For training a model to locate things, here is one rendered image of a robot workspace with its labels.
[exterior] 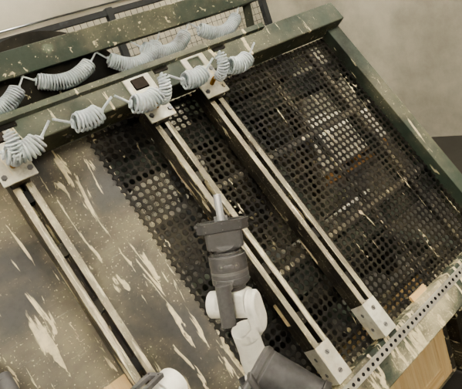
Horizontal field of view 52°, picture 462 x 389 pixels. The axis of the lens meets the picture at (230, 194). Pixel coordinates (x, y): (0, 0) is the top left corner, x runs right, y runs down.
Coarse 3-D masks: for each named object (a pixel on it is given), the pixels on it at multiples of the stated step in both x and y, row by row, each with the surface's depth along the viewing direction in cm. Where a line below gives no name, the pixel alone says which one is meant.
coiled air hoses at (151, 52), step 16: (240, 16) 240; (208, 32) 229; (224, 32) 233; (144, 48) 210; (160, 48) 214; (176, 48) 219; (80, 64) 195; (112, 64) 202; (128, 64) 211; (32, 80) 186; (48, 80) 186; (64, 80) 195; (80, 80) 194; (16, 96) 180; (0, 112) 176
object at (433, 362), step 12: (432, 348) 207; (444, 348) 213; (420, 360) 202; (432, 360) 208; (444, 360) 213; (408, 372) 197; (420, 372) 203; (432, 372) 208; (444, 372) 214; (396, 384) 193; (408, 384) 198; (420, 384) 203; (432, 384) 208
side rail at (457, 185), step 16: (336, 32) 215; (336, 48) 214; (352, 48) 214; (352, 64) 211; (368, 64) 213; (368, 80) 209; (384, 96) 207; (384, 112) 210; (400, 112) 207; (400, 128) 207; (416, 128) 206; (416, 144) 205; (432, 144) 205; (432, 160) 202; (448, 160) 204; (448, 176) 200
